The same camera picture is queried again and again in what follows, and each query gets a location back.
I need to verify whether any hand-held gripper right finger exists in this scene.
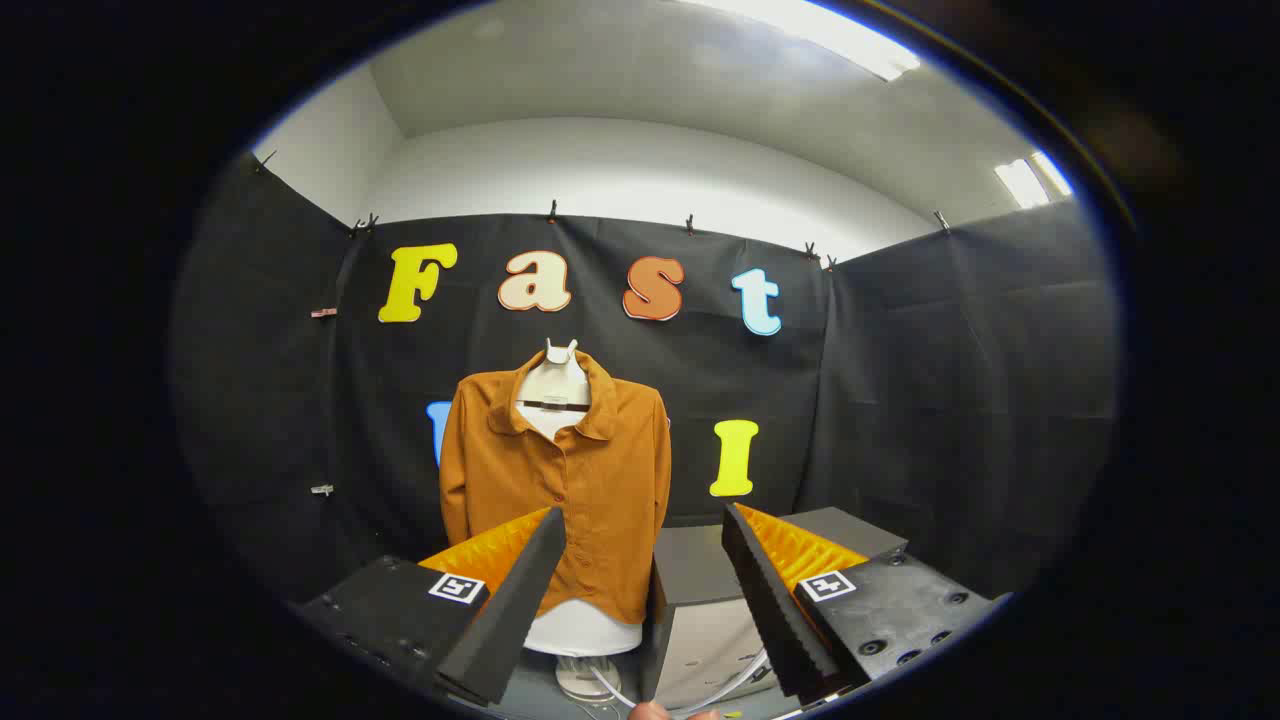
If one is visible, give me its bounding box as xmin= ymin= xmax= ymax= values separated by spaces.
xmin=722 ymin=502 xmax=1001 ymax=706

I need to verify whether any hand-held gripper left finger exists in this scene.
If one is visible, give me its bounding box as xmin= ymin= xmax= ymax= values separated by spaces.
xmin=290 ymin=505 xmax=568 ymax=709

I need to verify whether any white steamer hose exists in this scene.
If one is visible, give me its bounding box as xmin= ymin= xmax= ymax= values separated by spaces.
xmin=588 ymin=648 xmax=773 ymax=717

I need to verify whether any orange button-up shirt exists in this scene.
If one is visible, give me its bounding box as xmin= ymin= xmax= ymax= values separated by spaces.
xmin=438 ymin=350 xmax=673 ymax=626

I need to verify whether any white mannequin torso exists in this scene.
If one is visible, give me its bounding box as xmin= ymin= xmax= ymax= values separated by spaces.
xmin=515 ymin=338 xmax=644 ymax=701

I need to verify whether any black backdrop cloth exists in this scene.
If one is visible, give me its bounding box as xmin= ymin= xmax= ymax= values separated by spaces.
xmin=170 ymin=150 xmax=1121 ymax=611

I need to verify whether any row of black cloth clips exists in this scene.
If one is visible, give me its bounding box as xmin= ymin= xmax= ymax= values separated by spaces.
xmin=252 ymin=150 xmax=953 ymax=273

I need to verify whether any small ceiling light panel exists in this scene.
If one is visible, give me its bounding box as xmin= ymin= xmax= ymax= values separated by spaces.
xmin=1030 ymin=150 xmax=1074 ymax=198
xmin=995 ymin=158 xmax=1051 ymax=209

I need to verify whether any long ceiling light panel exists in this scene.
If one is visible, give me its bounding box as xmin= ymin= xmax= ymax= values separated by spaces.
xmin=680 ymin=0 xmax=921 ymax=83

